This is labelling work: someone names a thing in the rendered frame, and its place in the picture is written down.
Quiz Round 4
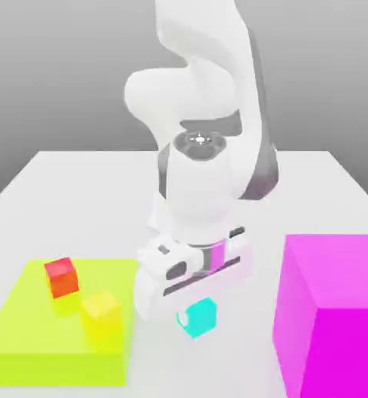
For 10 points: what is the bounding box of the small cyan cube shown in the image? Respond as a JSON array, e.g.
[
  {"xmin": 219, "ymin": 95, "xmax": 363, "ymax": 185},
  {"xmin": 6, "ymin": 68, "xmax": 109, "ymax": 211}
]
[{"xmin": 176, "ymin": 296, "xmax": 218, "ymax": 339}]

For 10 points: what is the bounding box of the small yellow cube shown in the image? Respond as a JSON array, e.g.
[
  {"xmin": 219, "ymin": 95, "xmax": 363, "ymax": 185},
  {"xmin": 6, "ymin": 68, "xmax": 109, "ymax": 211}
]
[{"xmin": 79, "ymin": 290, "xmax": 123, "ymax": 343}]

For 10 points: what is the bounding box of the large yellow-green box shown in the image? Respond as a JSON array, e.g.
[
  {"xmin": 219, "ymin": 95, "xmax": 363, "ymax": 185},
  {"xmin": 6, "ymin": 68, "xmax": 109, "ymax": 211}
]
[{"xmin": 0, "ymin": 259, "xmax": 140, "ymax": 387}]

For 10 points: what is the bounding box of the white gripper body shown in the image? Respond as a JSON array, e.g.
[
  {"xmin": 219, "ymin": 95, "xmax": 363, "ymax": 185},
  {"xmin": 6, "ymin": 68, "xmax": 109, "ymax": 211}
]
[{"xmin": 134, "ymin": 239, "xmax": 254, "ymax": 322}]

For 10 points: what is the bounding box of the large magenta box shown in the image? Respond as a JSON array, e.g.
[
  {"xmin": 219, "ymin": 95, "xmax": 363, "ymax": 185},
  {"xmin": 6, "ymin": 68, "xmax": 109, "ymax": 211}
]
[{"xmin": 272, "ymin": 233, "xmax": 368, "ymax": 398}]

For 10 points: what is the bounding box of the small red cube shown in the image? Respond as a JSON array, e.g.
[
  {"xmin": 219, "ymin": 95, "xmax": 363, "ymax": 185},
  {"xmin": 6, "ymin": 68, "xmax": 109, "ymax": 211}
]
[{"xmin": 43, "ymin": 257, "xmax": 80, "ymax": 299}]

